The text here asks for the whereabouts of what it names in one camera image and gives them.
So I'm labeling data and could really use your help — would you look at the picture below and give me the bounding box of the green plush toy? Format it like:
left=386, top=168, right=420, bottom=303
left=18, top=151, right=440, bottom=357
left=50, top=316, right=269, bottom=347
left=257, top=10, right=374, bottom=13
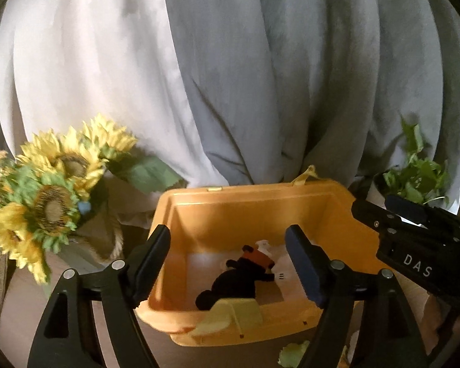
left=278, top=341, right=310, bottom=368

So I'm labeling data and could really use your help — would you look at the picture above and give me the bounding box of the black mouse plush toy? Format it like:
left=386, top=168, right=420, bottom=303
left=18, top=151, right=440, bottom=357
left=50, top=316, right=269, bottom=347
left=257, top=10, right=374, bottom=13
left=195, top=239, right=283, bottom=311

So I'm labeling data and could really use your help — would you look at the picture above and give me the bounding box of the green potted plant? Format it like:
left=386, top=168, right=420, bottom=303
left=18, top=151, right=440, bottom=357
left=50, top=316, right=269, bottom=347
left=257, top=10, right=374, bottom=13
left=380, top=116, right=449, bottom=205

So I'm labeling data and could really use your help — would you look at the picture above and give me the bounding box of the grey ribbed vase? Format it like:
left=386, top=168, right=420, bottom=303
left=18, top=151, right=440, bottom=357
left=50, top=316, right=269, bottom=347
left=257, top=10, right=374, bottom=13
left=58, top=180, right=124, bottom=274

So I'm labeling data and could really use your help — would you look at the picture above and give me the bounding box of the sunflower bouquet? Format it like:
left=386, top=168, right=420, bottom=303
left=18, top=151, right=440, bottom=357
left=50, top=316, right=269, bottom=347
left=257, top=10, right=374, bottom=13
left=0, top=115, right=187, bottom=285

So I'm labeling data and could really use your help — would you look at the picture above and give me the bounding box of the orange plastic crate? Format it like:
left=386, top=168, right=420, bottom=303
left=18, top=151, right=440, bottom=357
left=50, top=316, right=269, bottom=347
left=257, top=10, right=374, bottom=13
left=136, top=168, right=382, bottom=347

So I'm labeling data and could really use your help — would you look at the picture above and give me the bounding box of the grey curtain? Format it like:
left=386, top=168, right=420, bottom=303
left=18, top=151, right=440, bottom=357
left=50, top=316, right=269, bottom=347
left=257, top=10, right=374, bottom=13
left=0, top=0, right=460, bottom=210

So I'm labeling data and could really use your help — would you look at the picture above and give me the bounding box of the beige curtain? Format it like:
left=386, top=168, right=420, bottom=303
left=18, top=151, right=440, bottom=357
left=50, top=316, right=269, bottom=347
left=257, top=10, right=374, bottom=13
left=0, top=0, right=225, bottom=187

